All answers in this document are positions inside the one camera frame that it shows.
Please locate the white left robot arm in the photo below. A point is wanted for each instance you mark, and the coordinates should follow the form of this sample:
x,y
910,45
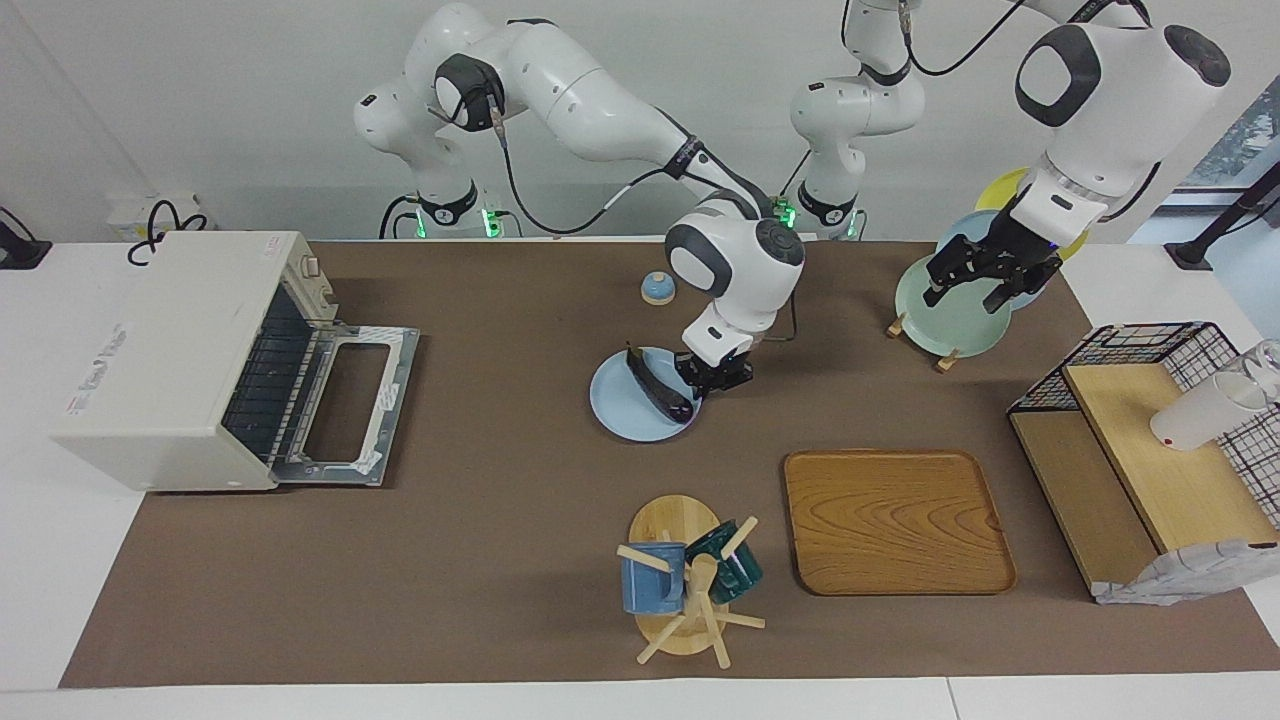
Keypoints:
x,y
1110,120

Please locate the blue mug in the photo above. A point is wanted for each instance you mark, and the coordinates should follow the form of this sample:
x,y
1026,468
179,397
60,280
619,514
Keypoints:
x,y
650,585

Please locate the white patterned cloth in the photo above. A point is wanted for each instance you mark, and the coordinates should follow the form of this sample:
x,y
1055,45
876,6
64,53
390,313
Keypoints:
x,y
1180,575

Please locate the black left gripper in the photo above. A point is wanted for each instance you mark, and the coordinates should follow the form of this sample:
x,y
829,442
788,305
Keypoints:
x,y
1000,255

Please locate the clear glass cup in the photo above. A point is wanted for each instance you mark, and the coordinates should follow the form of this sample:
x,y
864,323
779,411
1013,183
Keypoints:
x,y
1265,365

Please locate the wooden plate rack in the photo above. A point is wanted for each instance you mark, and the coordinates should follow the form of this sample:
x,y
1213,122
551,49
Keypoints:
x,y
895,326

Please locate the dark green mug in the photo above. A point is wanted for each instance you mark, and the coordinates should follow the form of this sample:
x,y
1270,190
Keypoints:
x,y
740,575

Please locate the oven door with glass window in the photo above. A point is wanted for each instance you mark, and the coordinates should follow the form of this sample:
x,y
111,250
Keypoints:
x,y
330,473

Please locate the white toaster oven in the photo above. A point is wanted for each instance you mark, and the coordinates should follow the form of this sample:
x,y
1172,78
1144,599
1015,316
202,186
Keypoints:
x,y
150,380

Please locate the wooden mug tree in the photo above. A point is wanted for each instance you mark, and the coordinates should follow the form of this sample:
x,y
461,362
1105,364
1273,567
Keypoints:
x,y
670,520

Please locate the pale green plate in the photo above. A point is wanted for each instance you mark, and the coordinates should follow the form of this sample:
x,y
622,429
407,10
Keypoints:
x,y
960,325

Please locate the dark purple eggplant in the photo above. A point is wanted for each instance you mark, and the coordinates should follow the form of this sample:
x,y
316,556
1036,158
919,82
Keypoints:
x,y
660,390

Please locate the brown table mat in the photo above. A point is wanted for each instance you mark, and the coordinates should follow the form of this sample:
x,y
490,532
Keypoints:
x,y
520,500

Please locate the black table clamp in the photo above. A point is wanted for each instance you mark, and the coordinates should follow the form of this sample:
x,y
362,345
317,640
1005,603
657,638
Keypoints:
x,y
20,255

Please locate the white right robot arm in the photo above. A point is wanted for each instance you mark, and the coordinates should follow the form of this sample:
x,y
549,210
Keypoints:
x,y
600,100

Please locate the metal oven rack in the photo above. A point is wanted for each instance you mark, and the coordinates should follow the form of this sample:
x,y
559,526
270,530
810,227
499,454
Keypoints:
x,y
270,390

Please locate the light blue racked plate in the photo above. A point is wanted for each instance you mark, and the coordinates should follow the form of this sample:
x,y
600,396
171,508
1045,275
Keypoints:
x,y
960,232

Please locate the black stand with pole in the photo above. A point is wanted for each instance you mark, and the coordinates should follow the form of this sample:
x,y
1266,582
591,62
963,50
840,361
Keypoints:
x,y
1190,255

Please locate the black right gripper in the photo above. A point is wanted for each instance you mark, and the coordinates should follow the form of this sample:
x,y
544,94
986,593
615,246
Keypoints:
x,y
715,372

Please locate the yellow plate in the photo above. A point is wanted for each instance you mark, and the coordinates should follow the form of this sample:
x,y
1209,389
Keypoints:
x,y
1000,190

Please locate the white cup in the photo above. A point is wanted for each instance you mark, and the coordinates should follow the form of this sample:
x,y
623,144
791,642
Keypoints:
x,y
1195,420

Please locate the wooden serving tray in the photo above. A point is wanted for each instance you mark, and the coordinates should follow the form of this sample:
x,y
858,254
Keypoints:
x,y
890,520

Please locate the window with grey frame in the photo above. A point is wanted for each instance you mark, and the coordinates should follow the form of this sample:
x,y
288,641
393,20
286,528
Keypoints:
x,y
1250,140

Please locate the wooden two-tier shelf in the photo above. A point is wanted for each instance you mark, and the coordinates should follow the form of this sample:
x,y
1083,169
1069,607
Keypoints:
x,y
1180,480

